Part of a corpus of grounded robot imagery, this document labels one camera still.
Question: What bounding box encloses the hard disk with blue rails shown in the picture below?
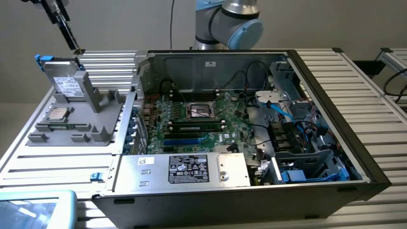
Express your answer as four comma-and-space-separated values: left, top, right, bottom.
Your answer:
34, 54, 86, 98

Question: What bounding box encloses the silver disk bay cage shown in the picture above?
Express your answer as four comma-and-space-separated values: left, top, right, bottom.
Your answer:
254, 61, 317, 123

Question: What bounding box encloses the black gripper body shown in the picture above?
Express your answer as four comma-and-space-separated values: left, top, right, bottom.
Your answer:
43, 0, 71, 25

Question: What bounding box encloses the metal slat side table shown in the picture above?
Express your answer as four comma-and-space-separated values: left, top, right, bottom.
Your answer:
374, 47, 407, 78

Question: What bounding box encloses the green motherboard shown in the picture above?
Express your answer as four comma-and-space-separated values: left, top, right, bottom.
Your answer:
139, 90, 260, 155

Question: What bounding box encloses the black open PC case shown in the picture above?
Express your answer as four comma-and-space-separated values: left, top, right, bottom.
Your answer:
91, 49, 393, 229

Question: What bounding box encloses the silver CPU chip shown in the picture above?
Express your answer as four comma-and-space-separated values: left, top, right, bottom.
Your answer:
47, 107, 75, 124

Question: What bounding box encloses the silver power supply unit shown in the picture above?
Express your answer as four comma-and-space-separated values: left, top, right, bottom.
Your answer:
113, 152, 253, 193

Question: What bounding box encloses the teal edged teach pendant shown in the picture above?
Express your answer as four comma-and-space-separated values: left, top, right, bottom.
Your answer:
0, 189, 78, 229

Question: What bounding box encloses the green RAM stick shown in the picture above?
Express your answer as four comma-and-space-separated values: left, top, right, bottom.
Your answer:
38, 123, 79, 132

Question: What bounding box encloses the CPU socket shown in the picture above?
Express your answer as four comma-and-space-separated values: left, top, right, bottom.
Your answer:
186, 102, 219, 119

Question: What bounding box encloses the gray parts rack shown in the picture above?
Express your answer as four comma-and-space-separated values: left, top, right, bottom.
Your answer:
26, 70, 129, 147

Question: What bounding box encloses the thick black looped cable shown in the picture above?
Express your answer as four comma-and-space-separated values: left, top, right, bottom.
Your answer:
382, 68, 407, 104

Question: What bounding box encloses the black RAM stick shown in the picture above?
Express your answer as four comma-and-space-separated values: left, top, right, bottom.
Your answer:
169, 120, 226, 127
171, 125, 226, 133

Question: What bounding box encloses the thin black hanging cable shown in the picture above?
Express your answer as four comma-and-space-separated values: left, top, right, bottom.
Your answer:
170, 0, 177, 50

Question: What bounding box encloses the black expansion slot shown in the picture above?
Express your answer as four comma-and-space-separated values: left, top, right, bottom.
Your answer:
163, 132, 201, 140

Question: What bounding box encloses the blue drive caddy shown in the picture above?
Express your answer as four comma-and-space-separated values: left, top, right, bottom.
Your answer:
281, 169, 308, 184

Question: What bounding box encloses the blue expansion slot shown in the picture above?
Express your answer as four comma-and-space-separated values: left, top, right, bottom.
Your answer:
163, 138, 199, 146

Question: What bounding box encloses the blue data wire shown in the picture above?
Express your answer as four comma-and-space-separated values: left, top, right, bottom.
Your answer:
266, 101, 320, 153

